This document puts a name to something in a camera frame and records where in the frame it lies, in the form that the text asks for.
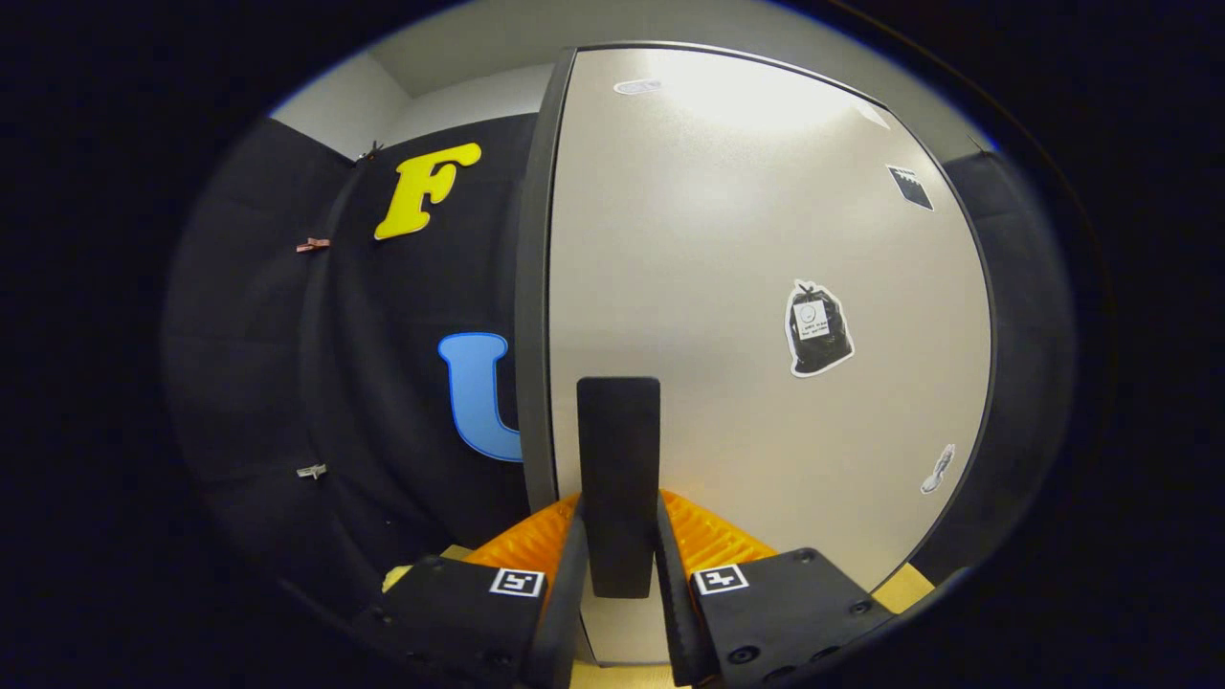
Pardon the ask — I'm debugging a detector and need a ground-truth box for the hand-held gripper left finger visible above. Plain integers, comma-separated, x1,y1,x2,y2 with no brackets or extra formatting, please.
354,493,590,689

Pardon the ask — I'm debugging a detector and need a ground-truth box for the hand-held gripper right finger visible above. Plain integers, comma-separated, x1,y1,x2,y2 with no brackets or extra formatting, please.
654,490,896,688

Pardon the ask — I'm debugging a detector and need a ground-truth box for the black door handle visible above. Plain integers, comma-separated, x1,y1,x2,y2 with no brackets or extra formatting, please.
576,376,662,600

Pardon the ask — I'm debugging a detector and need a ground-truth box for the beige cabinet door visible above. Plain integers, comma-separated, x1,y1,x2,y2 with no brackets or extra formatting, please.
547,48,992,666

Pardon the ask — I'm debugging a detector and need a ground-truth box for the black backdrop cloth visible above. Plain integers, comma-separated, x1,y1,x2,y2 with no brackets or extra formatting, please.
163,113,1078,623

